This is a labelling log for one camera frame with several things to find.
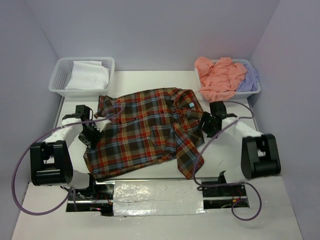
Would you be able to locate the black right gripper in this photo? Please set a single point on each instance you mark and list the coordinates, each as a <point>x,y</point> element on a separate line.
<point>206,117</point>

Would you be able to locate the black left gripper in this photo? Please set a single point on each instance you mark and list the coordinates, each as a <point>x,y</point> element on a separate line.
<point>91,142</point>

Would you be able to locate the plaid flannel long sleeve shirt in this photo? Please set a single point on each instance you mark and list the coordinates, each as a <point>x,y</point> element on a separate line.
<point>148,128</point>

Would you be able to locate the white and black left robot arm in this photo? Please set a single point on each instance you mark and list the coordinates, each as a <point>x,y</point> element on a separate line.
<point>50,161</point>

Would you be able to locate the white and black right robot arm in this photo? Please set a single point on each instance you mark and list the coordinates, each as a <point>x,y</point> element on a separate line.
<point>258,152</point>

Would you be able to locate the white plastic basket right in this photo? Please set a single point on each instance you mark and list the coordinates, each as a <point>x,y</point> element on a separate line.
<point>224,78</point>

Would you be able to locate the white plastic basket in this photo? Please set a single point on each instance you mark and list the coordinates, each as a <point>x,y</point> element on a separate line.
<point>62,72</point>
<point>224,78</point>

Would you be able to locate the orange crumpled shirt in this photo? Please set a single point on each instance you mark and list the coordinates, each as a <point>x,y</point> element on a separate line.
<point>219,81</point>

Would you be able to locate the lavender crumpled shirt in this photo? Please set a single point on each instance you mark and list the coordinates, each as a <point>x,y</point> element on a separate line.
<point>251,80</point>

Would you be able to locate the white folded cloth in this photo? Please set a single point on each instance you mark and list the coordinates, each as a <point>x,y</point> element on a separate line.
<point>88,75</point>

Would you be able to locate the white plastic basket left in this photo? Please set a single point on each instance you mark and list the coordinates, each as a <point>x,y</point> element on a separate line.
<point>62,72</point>

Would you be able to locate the silver foil tape panel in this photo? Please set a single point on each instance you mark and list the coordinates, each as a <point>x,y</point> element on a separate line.
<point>156,198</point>

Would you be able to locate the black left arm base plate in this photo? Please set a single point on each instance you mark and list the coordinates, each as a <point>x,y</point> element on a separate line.
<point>97,197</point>

